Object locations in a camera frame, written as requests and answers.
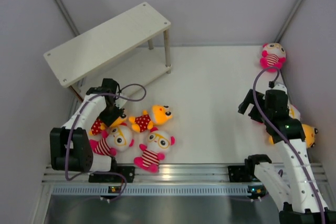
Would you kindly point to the white two-tier shelf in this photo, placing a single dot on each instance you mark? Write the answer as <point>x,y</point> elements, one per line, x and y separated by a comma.
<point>133,47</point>

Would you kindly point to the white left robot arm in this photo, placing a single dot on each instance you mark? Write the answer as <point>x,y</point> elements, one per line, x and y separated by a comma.
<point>70,150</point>

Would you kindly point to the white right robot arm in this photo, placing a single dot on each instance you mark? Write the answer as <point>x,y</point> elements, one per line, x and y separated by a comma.
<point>297,198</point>

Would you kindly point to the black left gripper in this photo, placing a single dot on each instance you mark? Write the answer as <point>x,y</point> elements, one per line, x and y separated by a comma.
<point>108,119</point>

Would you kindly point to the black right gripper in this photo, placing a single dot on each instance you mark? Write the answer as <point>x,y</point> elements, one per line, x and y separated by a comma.
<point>249,99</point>

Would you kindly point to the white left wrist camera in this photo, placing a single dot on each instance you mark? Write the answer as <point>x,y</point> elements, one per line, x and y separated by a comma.
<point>121,102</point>

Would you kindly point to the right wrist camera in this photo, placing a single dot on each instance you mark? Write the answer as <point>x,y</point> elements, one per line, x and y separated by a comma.
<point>277,86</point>

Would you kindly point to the pink striped plush corner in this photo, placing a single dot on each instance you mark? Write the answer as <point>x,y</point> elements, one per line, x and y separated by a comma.
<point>272,55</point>

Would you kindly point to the pink striped plush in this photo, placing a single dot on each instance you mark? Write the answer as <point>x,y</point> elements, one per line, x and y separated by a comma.
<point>119,139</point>
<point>158,144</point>
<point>293,112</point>

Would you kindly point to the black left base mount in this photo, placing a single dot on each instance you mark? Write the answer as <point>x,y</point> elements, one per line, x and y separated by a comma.
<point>106,177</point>

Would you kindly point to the aluminium mounting rail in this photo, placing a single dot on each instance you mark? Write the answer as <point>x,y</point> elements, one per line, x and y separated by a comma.
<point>180,173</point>

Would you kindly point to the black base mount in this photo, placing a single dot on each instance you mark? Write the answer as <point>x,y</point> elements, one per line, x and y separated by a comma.
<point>240,174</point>
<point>106,177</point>

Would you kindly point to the yellow plush toy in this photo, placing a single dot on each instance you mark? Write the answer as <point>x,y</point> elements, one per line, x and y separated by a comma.
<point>156,116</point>
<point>308,136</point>

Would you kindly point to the white slotted cable duct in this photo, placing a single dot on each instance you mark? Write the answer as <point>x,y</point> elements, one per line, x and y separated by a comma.
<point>152,190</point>

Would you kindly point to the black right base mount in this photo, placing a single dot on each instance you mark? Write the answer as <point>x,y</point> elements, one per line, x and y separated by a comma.
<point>240,174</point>

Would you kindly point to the yellow plush red dotted shirt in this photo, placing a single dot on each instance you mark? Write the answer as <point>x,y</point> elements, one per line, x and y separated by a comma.
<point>100,128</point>

